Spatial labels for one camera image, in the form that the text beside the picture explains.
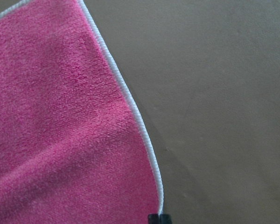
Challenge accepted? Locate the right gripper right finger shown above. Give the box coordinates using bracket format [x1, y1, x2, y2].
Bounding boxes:
[160, 214, 172, 224]

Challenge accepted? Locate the pink towel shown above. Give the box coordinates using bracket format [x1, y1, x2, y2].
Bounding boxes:
[0, 0, 164, 224]

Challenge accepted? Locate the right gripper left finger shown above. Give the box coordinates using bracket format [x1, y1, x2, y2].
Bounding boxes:
[148, 214, 159, 224]

